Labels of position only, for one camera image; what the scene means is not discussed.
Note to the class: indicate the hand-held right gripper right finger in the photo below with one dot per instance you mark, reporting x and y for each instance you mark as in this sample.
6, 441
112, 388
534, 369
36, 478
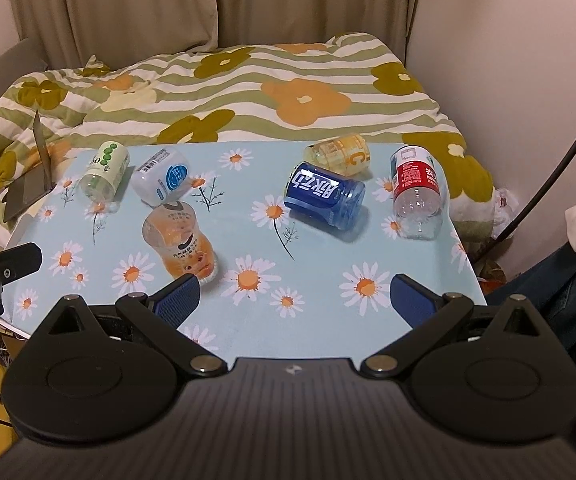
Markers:
410, 302

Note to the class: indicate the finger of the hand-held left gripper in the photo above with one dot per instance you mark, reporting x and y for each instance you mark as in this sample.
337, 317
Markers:
15, 260

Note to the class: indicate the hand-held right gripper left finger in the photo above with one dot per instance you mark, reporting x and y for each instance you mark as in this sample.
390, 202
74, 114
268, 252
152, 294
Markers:
177, 302

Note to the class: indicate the clear cup orange label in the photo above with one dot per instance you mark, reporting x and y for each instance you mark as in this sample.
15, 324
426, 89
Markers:
178, 240

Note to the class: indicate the clear cup red label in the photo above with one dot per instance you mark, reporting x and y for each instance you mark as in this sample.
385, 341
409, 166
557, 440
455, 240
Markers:
415, 176

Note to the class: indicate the white cup blue round label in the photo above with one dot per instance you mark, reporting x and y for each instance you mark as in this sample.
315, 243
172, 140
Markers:
160, 176

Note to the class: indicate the clear cup green dotted label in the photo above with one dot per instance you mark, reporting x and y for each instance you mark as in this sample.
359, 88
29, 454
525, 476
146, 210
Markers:
105, 166

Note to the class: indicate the yellow cup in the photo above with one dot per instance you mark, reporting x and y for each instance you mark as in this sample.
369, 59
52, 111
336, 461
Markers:
343, 152

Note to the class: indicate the grey laptop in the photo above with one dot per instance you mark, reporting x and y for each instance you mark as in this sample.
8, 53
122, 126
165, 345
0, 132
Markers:
28, 192

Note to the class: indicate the light blue daisy tablecloth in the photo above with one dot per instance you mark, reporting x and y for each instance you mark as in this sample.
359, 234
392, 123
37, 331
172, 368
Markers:
288, 260

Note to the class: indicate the clear plastic bag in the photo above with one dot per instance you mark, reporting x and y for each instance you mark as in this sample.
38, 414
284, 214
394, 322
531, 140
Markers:
503, 212

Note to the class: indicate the person's dark trousers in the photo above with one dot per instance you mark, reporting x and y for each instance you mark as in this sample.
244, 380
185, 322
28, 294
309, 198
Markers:
558, 300

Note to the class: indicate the grey upholstered headboard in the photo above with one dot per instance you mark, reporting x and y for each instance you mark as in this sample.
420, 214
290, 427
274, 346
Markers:
3, 65

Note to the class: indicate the green striped floral blanket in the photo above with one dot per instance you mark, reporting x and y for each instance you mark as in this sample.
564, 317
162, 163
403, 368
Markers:
268, 91

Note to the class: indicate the beige curtain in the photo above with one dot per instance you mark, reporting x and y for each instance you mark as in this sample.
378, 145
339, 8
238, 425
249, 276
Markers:
168, 5

